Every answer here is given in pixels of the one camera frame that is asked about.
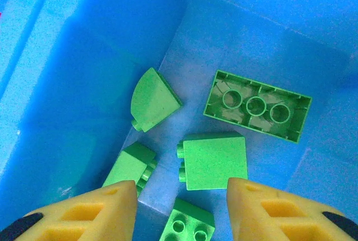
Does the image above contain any blue three-compartment plastic bin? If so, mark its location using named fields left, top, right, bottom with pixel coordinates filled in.
left=0, top=0, right=358, bottom=241

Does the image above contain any green square lego brick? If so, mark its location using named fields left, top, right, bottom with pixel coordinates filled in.
left=176, top=131, right=249, bottom=191
left=101, top=141, right=157, bottom=199

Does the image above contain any green curved lego piece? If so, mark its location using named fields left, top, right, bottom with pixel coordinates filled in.
left=130, top=67, right=184, bottom=133

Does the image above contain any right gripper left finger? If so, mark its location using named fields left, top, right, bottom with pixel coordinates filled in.
left=0, top=179, right=138, bottom=241

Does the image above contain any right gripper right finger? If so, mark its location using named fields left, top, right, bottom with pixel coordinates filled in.
left=227, top=177, right=358, bottom=241

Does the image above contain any green long lego brick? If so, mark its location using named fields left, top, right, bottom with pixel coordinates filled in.
left=203, top=69, right=313, bottom=144
left=159, top=197, right=215, bottom=241

